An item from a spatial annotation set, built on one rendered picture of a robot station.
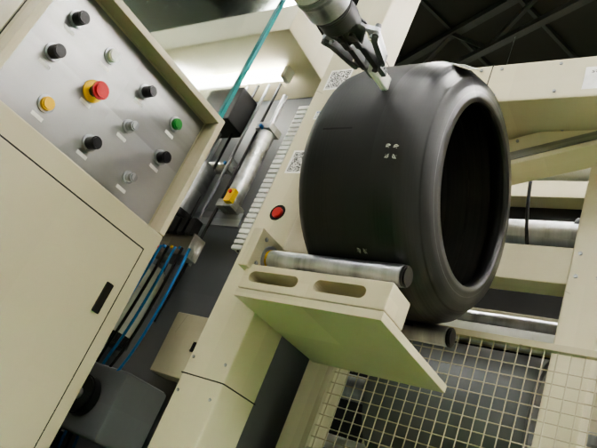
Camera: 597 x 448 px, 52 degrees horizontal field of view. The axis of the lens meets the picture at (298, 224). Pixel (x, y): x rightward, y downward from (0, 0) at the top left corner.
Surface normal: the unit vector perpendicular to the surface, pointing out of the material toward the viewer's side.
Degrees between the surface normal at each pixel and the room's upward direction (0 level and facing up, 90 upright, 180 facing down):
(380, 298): 90
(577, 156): 162
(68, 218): 90
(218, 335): 90
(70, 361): 90
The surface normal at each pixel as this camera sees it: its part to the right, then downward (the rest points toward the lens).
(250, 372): 0.80, 0.06
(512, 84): -0.47, -0.54
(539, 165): -0.10, 0.81
